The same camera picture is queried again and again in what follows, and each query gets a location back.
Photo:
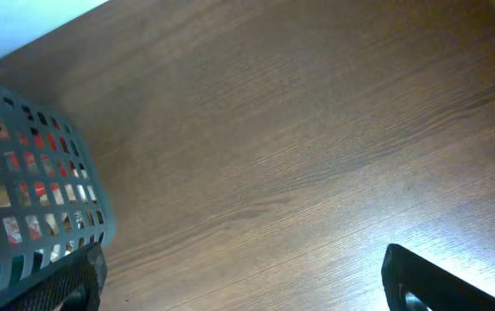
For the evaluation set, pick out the yellow orange snack packet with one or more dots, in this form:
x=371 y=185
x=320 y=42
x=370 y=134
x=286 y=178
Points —
x=38 y=167

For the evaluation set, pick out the beige brown snack bag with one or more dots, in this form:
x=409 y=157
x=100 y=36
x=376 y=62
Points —
x=55 y=231

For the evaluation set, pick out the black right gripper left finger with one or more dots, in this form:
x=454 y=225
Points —
x=74 y=282

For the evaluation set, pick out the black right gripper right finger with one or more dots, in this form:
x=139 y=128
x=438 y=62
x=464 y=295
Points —
x=414 y=283

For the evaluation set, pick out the dark grey plastic basket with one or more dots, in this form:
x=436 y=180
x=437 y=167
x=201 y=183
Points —
x=21 y=111

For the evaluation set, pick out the green Nescafe coffee bag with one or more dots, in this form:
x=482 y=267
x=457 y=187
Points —
x=17 y=267

